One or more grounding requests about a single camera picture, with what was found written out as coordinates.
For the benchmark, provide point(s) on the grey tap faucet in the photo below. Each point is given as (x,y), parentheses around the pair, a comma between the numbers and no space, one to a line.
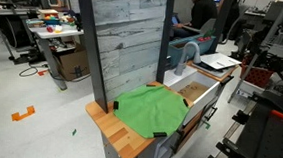
(187,50)

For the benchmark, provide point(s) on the green cloth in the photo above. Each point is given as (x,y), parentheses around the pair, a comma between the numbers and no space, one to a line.
(149,111)

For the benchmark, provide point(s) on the teal plastic bin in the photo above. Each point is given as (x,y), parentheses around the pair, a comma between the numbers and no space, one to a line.
(178,51)

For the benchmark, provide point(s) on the white sink basin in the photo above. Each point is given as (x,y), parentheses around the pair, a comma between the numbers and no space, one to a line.
(194,89)

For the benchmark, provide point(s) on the cardboard box with black print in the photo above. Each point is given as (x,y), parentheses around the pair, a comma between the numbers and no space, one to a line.
(74,64)

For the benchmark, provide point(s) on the wooden board under laptop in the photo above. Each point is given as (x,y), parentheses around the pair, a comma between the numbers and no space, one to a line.
(215,75)

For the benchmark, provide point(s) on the grey toy kitchen cabinet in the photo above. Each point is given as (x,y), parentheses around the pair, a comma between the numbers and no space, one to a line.
(163,150)

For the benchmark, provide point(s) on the white laptop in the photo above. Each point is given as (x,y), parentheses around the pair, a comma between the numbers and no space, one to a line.
(220,60)

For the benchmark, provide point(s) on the small green floor tape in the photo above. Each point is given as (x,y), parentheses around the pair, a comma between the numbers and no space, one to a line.
(74,132)

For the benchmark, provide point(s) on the person in black shirt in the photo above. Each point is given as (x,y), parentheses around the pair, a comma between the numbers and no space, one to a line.
(203,11)

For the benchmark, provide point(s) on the white table with toys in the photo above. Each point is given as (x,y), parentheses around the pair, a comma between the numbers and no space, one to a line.
(54,33)

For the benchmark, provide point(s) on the red mesh basket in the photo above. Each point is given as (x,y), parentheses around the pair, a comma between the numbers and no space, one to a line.
(257,77)

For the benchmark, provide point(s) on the grey tripod pole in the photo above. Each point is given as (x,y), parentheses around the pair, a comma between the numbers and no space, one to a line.
(260,47)

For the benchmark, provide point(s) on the orange floor tape marker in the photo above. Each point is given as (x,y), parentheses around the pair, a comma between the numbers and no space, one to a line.
(22,114)

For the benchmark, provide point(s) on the black perforated workbench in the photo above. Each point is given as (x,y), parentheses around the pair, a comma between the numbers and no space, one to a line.
(270,144)

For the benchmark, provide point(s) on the wood-panel backsplash with dark frame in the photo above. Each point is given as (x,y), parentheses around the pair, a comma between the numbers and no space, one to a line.
(127,38)

